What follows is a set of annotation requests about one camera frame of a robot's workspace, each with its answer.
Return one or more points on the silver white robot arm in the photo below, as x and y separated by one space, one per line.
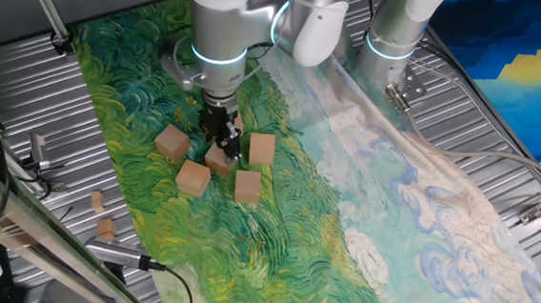
217 23

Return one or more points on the metal base mounting plate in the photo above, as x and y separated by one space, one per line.
413 87

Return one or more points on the silver depth camera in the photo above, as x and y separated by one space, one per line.
113 252

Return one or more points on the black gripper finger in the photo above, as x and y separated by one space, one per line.
209 137
234 144

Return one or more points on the small wooden block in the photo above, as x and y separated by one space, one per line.
97 201
106 228

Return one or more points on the blue yellow painted cloth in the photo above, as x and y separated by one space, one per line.
518 92

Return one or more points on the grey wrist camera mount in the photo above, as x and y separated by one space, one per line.
183 71

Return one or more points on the black pole clamp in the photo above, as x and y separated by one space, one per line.
61 43

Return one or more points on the green blue painted cloth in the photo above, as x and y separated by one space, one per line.
292 244

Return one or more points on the small metal corner bracket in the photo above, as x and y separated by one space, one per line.
531 215

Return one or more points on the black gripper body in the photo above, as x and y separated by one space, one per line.
218 119

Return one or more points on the aluminium frame bar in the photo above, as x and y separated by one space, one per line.
17 229

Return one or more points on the wooden cube block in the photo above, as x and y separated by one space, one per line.
239 124
248 187
261 149
217 163
172 142
192 178

